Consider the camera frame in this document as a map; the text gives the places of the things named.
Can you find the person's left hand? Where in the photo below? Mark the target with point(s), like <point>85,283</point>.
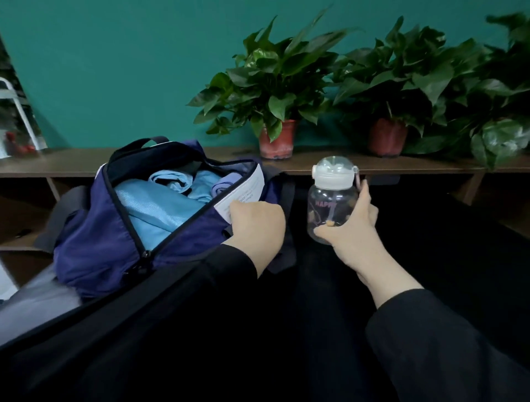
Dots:
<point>258,232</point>

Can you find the person's right hand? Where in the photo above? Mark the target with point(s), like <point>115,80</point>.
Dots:
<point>356,236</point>

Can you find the clear bottle silver cap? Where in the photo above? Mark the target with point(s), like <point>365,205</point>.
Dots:
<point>331,199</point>

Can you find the navy blue bag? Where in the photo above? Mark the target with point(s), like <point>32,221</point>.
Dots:
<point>99,257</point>

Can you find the person's right forearm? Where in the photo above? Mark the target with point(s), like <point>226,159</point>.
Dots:
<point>439,339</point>

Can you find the person's left forearm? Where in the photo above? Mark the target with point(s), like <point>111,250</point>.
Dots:
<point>124,331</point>

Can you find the black leather bench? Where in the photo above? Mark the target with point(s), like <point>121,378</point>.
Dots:
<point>464,265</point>

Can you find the green plant in red pot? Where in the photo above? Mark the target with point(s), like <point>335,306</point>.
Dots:
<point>397,74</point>
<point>269,70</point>

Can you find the green plant in white pot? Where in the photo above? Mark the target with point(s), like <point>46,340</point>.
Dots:
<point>505,91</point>

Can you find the wooden shelf cabinet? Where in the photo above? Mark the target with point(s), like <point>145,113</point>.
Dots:
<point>50,161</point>

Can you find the red bottle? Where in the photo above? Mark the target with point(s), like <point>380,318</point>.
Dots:
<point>21,143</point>

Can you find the white wheeled cart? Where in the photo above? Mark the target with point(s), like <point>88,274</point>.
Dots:
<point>12,116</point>

